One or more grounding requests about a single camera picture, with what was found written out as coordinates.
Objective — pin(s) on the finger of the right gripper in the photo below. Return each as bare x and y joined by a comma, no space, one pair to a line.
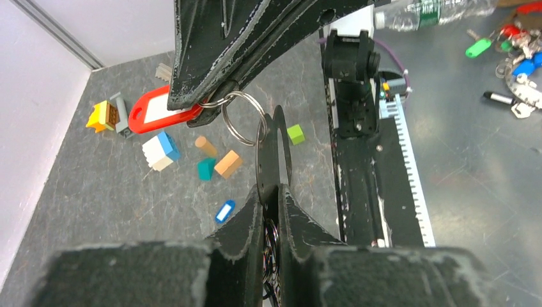
213,37
298,25

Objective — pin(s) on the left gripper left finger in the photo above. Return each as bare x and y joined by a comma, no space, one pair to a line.
224,269

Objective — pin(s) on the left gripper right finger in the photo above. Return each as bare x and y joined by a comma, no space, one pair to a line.
316,269

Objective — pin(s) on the red key tag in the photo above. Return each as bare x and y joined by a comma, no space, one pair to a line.
150,112

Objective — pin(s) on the metal keyring plate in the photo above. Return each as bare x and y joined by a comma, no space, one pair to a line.
268,177

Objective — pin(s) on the blue key tag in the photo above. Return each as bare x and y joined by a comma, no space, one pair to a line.
225,211

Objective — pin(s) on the plastic water bottle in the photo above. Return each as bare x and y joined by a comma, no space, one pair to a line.
414,15

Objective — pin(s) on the tan wooden cylinder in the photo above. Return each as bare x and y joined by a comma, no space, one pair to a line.
206,146

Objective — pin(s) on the teal wooden block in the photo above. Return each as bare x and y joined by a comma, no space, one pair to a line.
205,168

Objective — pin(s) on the orange wooden block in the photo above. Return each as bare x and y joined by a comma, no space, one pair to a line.
228,164

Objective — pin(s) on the small green cube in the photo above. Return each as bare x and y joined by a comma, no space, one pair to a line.
296,134

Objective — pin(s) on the white blue lego block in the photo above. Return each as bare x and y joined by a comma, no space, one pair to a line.
160,151

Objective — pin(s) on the grey lego piece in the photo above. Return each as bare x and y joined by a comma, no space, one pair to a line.
122,127

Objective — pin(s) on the spare key bunch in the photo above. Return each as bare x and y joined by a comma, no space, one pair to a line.
519,37

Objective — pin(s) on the black marker pen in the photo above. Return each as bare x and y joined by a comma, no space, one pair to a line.
500,98

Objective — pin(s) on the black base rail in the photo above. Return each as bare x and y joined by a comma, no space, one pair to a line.
375,206

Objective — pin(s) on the white cable duct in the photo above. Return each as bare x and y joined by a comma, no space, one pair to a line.
394,109

